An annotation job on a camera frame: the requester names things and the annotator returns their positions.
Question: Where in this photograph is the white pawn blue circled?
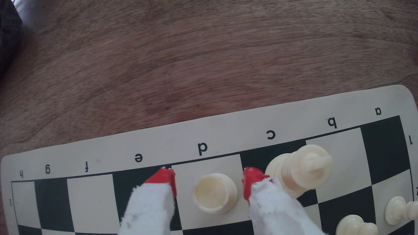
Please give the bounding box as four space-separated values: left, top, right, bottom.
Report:
192 173 238 215

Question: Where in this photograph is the green white chess board mat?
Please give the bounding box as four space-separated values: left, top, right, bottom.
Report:
0 84 418 235

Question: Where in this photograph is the white bishop piece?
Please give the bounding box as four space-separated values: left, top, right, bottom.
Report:
265 144 333 198

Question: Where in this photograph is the white chess pawn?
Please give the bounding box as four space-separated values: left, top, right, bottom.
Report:
335 214 379 235
384 196 418 226

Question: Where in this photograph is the dark grey object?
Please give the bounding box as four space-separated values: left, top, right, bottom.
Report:
0 0 23 77

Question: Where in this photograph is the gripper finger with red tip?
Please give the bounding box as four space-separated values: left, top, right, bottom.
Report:
118 167 177 235
243 167 328 235

